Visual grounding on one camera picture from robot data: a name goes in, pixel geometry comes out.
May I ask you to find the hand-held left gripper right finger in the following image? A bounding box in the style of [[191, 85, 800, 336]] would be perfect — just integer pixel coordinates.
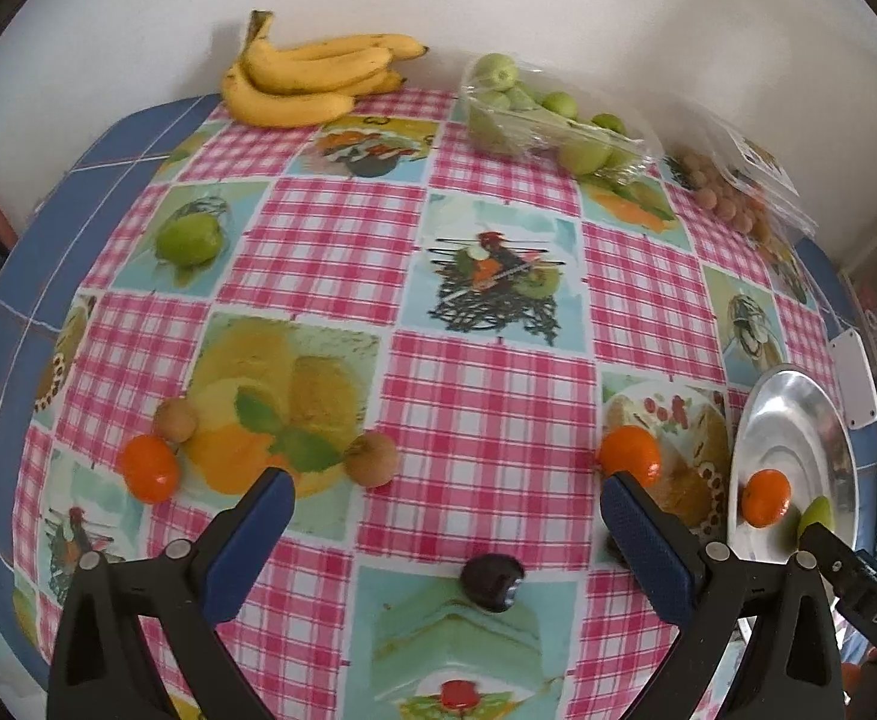
[[601, 471, 848, 720]]

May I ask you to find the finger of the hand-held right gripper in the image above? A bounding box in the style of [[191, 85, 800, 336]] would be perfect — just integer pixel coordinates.
[[798, 521, 860, 587]]

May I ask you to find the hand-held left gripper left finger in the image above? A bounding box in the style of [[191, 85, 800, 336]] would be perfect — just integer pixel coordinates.
[[46, 467, 297, 720]]

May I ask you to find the small green fruit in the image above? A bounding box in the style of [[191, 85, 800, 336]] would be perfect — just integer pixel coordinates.
[[797, 496, 837, 539]]

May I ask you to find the tangerine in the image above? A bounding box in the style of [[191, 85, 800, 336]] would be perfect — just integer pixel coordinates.
[[597, 425, 663, 487], [740, 469, 792, 528], [120, 435, 181, 505]]

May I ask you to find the metal bowl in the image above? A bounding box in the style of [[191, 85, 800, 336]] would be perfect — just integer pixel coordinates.
[[727, 364, 857, 565]]

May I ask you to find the brown longan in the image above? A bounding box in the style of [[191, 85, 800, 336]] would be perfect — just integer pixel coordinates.
[[343, 431, 399, 488], [154, 397, 200, 443]]

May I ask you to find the dark plum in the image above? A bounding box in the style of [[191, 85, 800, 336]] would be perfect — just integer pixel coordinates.
[[460, 553, 525, 613]]

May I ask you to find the white flat plastic box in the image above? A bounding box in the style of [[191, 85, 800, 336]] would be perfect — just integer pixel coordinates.
[[830, 328, 877, 430]]

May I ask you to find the green lime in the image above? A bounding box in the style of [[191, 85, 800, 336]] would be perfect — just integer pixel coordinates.
[[156, 213, 226, 268]]

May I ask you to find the checked printed tablecloth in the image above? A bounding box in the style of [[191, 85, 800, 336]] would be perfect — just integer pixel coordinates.
[[0, 86, 870, 720]]

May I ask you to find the heap of longans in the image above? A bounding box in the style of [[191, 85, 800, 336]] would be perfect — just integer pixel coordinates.
[[667, 152, 773, 237]]

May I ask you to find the clear labelled plastic box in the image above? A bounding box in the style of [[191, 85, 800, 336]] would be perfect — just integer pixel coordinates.
[[663, 101, 821, 248]]

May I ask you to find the clear plastic fruit tray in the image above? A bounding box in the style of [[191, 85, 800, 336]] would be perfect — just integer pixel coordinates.
[[459, 52, 663, 182]]

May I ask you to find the bunch of yellow bananas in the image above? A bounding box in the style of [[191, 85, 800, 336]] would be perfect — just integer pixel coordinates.
[[220, 10, 431, 128]]

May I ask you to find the pile of green jujubes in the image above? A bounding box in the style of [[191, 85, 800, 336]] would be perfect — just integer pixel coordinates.
[[468, 52, 638, 175]]

